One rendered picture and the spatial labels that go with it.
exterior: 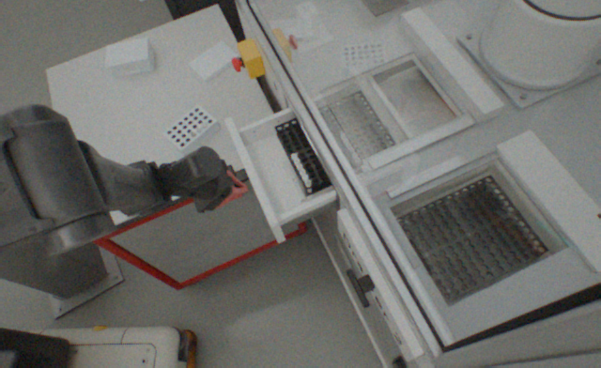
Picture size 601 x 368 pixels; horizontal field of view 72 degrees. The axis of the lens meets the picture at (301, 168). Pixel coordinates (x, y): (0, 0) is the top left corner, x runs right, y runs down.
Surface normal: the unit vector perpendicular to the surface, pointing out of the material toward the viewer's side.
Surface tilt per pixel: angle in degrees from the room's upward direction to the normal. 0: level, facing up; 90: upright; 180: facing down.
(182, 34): 0
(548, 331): 90
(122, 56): 0
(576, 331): 90
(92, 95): 0
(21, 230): 36
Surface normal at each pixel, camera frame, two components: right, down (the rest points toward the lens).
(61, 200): 0.49, -0.21
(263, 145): -0.10, -0.46
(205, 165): 0.78, -0.34
